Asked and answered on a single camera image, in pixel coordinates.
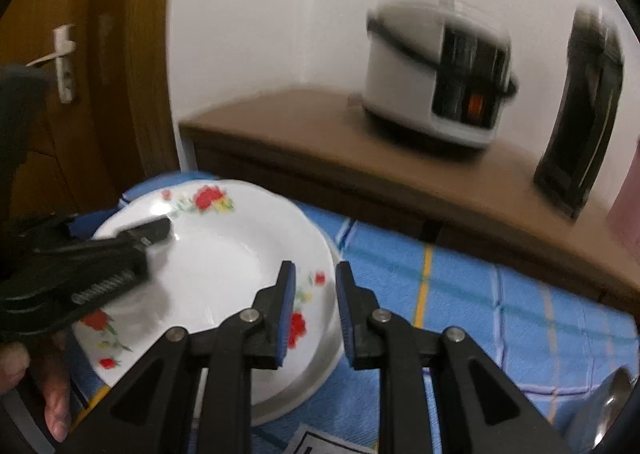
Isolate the stainless steel bowl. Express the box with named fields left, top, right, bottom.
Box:
left=570, top=366, right=637, bottom=454

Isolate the wooden sideboard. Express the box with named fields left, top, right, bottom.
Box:
left=179, top=88, right=640, bottom=319

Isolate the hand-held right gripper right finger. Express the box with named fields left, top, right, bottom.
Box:
left=335, top=261, right=571, bottom=454

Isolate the blue checked tablecloth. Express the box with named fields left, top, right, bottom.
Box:
left=65, top=171, right=640, bottom=454

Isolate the metal door handle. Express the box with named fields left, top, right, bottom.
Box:
left=25, top=24, right=78, bottom=104

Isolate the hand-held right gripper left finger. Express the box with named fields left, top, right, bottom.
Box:
left=60, top=260, right=297, bottom=454

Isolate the white rice cooker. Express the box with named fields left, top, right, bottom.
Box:
left=361, top=0, right=521, bottom=151

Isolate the red rose white plate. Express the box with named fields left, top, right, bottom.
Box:
left=72, top=179, right=336, bottom=387

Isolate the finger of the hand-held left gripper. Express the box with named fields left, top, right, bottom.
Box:
left=62, top=211, right=121, bottom=239
left=117, top=218, right=172, bottom=252

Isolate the black thermos flask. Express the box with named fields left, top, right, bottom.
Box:
left=532, top=6, right=626, bottom=221

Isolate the person's left hand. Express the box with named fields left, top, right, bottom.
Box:
left=0, top=334, right=73, bottom=442

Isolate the wooden door frame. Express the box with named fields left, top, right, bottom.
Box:
left=90, top=0, right=191, bottom=185

